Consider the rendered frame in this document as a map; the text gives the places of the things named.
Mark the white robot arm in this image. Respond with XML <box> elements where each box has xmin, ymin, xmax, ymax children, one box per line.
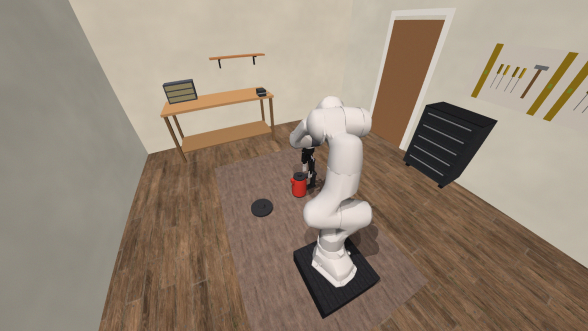
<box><xmin>289</xmin><ymin>95</ymin><xmax>373</xmax><ymax>288</ymax></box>

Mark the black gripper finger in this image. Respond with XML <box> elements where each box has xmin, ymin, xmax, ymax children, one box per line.
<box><xmin>306</xmin><ymin>155</ymin><xmax>316</xmax><ymax>178</ymax></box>
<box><xmin>301</xmin><ymin>150</ymin><xmax>307</xmax><ymax>172</ymax></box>

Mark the black round disk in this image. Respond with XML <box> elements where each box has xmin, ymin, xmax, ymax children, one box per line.
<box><xmin>251</xmin><ymin>198</ymin><xmax>273</xmax><ymax>217</ymax></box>

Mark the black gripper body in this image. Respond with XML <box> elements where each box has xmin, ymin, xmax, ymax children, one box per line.
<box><xmin>302</xmin><ymin>148</ymin><xmax>315</xmax><ymax>160</ymax></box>

